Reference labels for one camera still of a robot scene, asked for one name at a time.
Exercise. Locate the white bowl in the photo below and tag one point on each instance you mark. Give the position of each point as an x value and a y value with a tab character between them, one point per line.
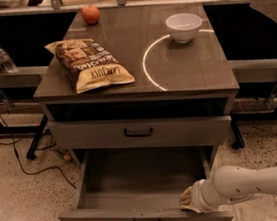
183	27

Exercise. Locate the red apple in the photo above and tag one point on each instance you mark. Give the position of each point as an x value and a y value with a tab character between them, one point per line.
90	14

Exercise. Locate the grey drawer cabinet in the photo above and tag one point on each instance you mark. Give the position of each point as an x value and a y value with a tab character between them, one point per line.
171	80

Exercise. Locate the grey bench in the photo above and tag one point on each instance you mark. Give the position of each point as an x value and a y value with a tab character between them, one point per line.
26	78
255	72

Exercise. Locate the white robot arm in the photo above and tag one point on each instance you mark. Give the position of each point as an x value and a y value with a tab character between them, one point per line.
229	185

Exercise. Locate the grey right bench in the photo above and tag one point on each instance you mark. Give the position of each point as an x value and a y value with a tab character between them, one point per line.
255	72

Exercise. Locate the grey drawer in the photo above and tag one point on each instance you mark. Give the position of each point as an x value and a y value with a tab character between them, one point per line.
139	185
135	133

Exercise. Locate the grey left bench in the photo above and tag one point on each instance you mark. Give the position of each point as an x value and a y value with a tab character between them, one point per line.
26	78

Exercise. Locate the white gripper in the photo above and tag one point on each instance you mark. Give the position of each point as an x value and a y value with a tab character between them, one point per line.
197	196

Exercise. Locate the clear plastic water bottle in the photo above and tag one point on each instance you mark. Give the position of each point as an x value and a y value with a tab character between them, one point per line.
7	61

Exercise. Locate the brown yellow chip bag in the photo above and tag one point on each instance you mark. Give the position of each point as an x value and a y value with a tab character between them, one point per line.
89	65

